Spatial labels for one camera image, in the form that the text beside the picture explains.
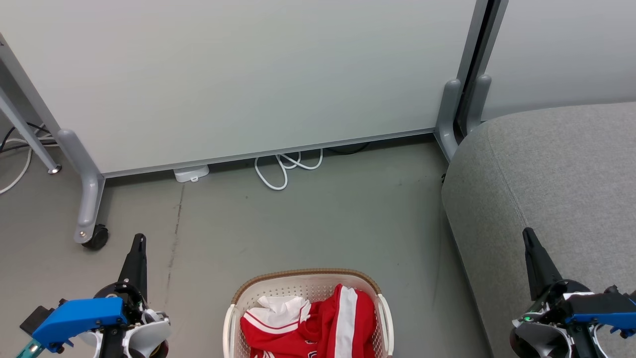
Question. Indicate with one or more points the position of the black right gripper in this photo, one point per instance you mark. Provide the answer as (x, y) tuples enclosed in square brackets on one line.
[(559, 296)]

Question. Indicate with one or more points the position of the grey metal table leg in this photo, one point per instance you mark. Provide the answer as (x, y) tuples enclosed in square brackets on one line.
[(27, 132)]

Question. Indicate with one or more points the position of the narrow white partition panel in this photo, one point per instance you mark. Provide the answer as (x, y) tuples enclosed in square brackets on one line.
[(561, 49)]

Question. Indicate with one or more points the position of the grey partition leg with caster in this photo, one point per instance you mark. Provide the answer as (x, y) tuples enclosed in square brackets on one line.
[(89, 194)]

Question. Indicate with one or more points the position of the grey partition foot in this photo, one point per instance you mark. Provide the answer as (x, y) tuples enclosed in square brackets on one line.
[(479, 99), (447, 114)]

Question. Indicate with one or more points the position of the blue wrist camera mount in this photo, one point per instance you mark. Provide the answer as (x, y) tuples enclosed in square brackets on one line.
[(79, 315), (603, 306)]

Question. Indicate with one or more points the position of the white power adapter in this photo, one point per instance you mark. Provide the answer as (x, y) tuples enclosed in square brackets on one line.
[(191, 173)]

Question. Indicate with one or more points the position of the large white partition panel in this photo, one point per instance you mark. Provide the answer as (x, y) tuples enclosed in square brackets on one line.
[(238, 74)]

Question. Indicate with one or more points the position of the red white trimmed jersey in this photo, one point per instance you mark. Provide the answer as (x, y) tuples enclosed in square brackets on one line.
[(271, 330)]

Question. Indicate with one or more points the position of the black caster wheel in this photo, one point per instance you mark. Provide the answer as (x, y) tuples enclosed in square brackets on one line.
[(98, 238)]

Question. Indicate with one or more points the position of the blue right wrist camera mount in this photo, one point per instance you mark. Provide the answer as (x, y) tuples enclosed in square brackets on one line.
[(603, 306)]

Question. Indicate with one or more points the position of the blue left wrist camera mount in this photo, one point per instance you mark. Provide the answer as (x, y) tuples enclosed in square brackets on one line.
[(79, 315)]

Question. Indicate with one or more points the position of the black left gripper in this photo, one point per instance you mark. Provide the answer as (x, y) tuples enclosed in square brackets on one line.
[(130, 294)]

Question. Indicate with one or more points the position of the grey fabric sofa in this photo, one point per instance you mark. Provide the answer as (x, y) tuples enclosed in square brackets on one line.
[(556, 179)]

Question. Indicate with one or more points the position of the teal left camera connector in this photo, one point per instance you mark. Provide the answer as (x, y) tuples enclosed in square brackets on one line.
[(29, 350)]

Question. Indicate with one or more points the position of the red garment with wide stripe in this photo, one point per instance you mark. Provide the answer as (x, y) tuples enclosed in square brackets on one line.
[(357, 318)]

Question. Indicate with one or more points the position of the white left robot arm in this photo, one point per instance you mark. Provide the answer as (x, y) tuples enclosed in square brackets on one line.
[(144, 335)]

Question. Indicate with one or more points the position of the cream perforated laundry basket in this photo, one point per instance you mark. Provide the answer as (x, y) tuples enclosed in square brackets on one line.
[(278, 288)]

